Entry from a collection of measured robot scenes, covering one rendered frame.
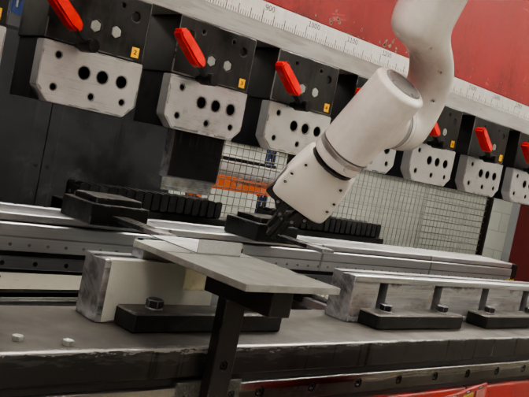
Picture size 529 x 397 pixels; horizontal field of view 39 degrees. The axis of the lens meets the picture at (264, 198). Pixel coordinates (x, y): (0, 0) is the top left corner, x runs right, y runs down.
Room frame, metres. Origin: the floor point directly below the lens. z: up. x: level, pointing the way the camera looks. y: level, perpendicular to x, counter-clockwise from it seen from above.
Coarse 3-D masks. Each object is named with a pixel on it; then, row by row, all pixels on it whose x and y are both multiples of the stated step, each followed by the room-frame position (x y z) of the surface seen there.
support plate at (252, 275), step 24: (144, 240) 1.13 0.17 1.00; (192, 264) 1.02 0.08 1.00; (216, 264) 1.05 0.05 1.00; (240, 264) 1.09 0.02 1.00; (264, 264) 1.14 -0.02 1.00; (240, 288) 0.94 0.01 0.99; (264, 288) 0.96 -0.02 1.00; (288, 288) 0.98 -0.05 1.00; (312, 288) 1.02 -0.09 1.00; (336, 288) 1.05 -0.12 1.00
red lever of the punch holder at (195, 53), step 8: (176, 32) 1.07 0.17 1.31; (184, 32) 1.06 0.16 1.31; (176, 40) 1.08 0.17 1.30; (184, 40) 1.07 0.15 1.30; (192, 40) 1.07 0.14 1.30; (184, 48) 1.08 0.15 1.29; (192, 48) 1.07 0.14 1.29; (192, 56) 1.08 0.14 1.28; (200, 56) 1.08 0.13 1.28; (192, 64) 1.09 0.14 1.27; (200, 64) 1.09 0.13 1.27; (200, 72) 1.10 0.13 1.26; (208, 72) 1.10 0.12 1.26; (200, 80) 1.11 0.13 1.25; (208, 80) 1.10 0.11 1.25; (216, 80) 1.10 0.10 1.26
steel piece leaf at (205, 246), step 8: (168, 240) 1.17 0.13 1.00; (176, 240) 1.19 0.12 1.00; (200, 240) 1.11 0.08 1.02; (208, 240) 1.12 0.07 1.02; (184, 248) 1.13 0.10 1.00; (192, 248) 1.14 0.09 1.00; (200, 248) 1.11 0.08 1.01; (208, 248) 1.12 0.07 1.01; (216, 248) 1.13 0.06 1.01; (224, 248) 1.14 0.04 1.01; (232, 248) 1.15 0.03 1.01; (240, 248) 1.16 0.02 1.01; (232, 256) 1.16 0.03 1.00
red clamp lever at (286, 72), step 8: (280, 64) 1.20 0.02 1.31; (288, 64) 1.20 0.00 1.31; (280, 72) 1.21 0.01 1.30; (288, 72) 1.20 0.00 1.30; (288, 80) 1.21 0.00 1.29; (296, 80) 1.22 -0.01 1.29; (288, 88) 1.22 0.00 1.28; (296, 88) 1.22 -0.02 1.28; (296, 96) 1.23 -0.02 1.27; (296, 104) 1.25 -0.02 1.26; (304, 104) 1.23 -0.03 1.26
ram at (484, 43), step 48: (144, 0) 1.06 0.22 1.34; (192, 0) 1.11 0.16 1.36; (288, 0) 1.24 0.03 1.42; (336, 0) 1.31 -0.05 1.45; (384, 0) 1.40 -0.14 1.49; (480, 0) 1.60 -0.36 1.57; (528, 0) 1.72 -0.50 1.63; (288, 48) 1.25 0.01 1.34; (384, 48) 1.41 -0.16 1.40; (480, 48) 1.62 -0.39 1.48; (528, 48) 1.75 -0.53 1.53; (528, 96) 1.78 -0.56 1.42
